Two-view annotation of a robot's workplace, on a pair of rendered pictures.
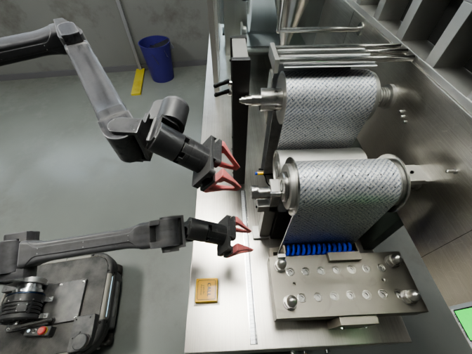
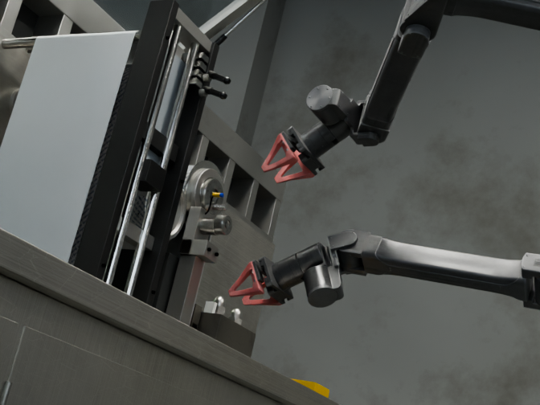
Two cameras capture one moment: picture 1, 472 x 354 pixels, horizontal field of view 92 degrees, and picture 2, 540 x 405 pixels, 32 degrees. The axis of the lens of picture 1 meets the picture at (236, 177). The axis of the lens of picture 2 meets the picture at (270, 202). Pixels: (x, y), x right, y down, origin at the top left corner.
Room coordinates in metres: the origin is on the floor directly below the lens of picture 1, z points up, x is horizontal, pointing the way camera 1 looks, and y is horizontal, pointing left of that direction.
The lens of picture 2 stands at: (1.83, 0.98, 0.67)
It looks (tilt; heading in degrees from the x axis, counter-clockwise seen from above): 18 degrees up; 213
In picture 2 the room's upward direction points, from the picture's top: 13 degrees clockwise
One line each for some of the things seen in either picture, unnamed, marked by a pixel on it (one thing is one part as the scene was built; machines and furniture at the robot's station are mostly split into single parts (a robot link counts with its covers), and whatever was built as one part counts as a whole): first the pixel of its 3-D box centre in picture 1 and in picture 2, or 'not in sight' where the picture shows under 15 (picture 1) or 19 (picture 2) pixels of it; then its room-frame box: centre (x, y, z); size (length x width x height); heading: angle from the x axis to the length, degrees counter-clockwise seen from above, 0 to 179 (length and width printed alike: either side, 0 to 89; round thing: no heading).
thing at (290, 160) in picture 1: (290, 186); (205, 196); (0.34, -0.14, 1.25); 0.15 x 0.01 x 0.15; 2
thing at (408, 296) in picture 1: (412, 296); not in sight; (0.13, -0.46, 1.05); 0.04 x 0.04 x 0.04
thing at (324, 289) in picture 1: (339, 284); (159, 328); (0.16, -0.30, 1.00); 0.40 x 0.16 x 0.06; 92
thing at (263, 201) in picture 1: (263, 213); (191, 284); (0.37, -0.09, 1.05); 0.06 x 0.05 x 0.31; 92
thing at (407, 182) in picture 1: (387, 182); not in sight; (0.35, -0.39, 1.25); 0.15 x 0.01 x 0.15; 2
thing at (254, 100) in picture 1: (249, 100); not in sight; (0.58, -0.04, 1.33); 0.06 x 0.03 x 0.03; 92
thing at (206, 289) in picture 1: (206, 290); (306, 389); (0.17, 0.09, 0.91); 0.07 x 0.07 x 0.02; 2
